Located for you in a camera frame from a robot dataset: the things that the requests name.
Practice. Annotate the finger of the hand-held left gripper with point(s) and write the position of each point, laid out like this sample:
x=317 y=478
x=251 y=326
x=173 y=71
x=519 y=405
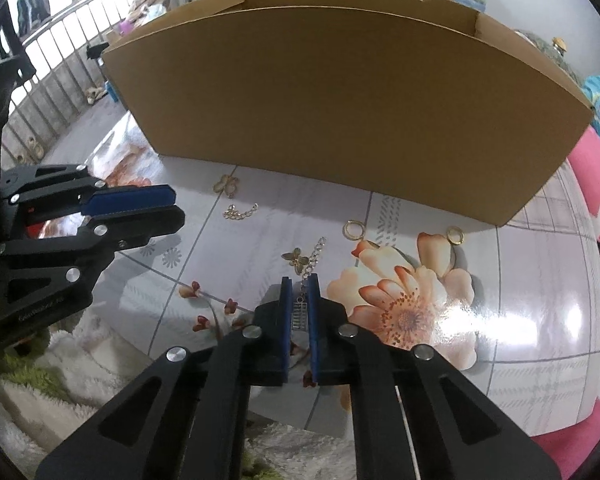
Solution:
x=140 y=225
x=130 y=197

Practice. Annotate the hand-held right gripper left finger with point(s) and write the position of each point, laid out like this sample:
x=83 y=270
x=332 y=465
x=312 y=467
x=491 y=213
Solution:
x=284 y=340

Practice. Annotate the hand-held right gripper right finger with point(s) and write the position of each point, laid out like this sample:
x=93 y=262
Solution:
x=316 y=345

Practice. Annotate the solid gold butterfly charm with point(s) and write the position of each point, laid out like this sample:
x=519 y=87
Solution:
x=295 y=257

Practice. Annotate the gold butterfly outline charm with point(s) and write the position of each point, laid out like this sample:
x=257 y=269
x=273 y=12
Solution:
x=226 y=183

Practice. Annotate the gold hoop earring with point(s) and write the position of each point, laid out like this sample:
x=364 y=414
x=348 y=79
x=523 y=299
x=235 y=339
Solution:
x=345 y=230
x=448 y=236

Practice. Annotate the brown cardboard box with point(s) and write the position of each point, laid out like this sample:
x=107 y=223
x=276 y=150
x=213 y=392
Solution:
x=330 y=110

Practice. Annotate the pair of beige slippers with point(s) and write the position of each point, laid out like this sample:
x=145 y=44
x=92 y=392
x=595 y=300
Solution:
x=96 y=96
x=30 y=149

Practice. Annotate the small blue box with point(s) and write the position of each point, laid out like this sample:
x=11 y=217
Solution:
x=115 y=92

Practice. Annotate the metal railing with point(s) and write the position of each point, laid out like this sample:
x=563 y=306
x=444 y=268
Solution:
x=55 y=90

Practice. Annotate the small black object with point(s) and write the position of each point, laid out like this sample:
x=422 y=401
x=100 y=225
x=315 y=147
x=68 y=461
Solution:
x=97 y=51

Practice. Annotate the green fluffy cloth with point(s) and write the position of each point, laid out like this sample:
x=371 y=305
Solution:
x=30 y=375

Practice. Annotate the dark hanging clothes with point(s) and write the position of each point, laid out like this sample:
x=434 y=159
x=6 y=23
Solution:
x=30 y=0

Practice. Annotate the grey patterned pillow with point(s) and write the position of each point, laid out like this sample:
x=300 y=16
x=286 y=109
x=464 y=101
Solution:
x=540 y=42

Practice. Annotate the small jar with yellow lid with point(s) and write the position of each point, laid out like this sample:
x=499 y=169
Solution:
x=560 y=46

